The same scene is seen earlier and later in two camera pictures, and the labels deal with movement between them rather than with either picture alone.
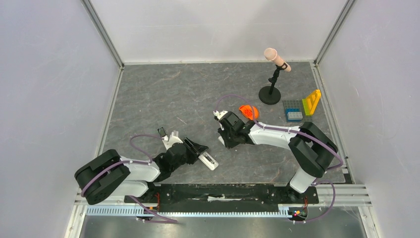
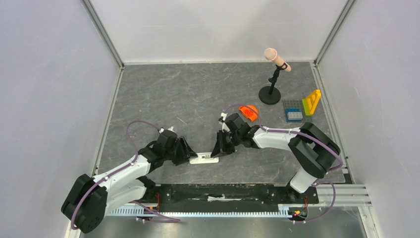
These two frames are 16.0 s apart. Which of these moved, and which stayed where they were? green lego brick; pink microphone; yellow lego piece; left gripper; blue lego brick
Moved: left gripper
Stayed: blue lego brick; pink microphone; yellow lego piece; green lego brick
